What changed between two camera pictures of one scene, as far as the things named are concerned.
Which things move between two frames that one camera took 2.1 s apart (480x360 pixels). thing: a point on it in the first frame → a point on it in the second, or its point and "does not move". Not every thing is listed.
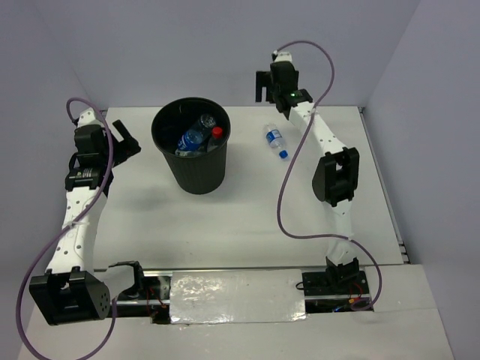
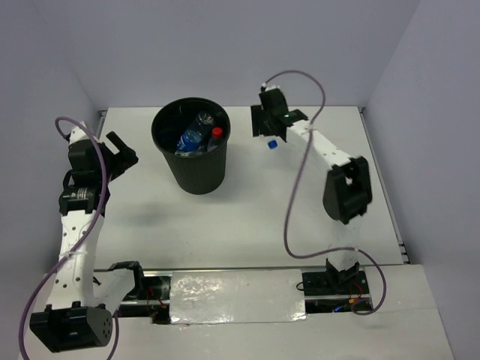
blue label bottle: (192, 139) does not move
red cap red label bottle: (217, 135) does not move
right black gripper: (263, 79) → (257, 113)
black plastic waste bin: (199, 174) does not move
